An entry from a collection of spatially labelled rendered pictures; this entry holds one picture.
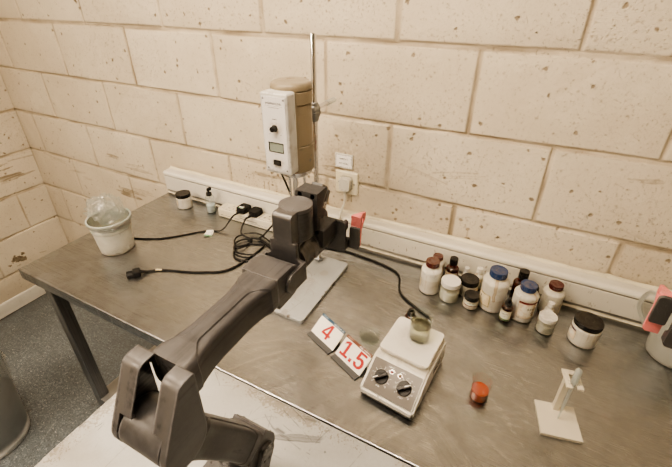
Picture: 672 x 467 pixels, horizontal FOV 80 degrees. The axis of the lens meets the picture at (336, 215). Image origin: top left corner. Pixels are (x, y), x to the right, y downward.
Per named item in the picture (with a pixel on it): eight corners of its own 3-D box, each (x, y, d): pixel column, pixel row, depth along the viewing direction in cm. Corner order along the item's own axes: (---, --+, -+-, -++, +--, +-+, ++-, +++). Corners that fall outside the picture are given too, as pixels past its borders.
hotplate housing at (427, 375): (411, 423, 85) (415, 399, 81) (358, 394, 91) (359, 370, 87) (446, 353, 101) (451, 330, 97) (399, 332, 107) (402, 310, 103)
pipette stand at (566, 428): (582, 444, 81) (603, 404, 75) (539, 434, 83) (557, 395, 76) (572, 409, 88) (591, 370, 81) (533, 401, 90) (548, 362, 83)
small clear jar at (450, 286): (444, 288, 123) (447, 271, 120) (461, 296, 120) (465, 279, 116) (434, 298, 119) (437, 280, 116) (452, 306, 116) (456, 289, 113)
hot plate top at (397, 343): (426, 372, 87) (427, 369, 86) (378, 348, 93) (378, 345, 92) (445, 336, 96) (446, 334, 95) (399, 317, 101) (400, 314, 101)
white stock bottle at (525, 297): (503, 311, 114) (511, 279, 109) (519, 305, 117) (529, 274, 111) (519, 326, 109) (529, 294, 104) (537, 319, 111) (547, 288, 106)
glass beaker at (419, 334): (415, 326, 98) (418, 301, 94) (434, 337, 95) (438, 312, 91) (401, 340, 94) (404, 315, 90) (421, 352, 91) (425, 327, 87)
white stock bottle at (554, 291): (545, 318, 112) (554, 291, 107) (533, 305, 116) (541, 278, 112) (562, 316, 113) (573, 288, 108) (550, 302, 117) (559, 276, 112)
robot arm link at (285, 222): (281, 190, 69) (236, 221, 60) (325, 201, 66) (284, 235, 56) (285, 246, 75) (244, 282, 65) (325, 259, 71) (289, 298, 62)
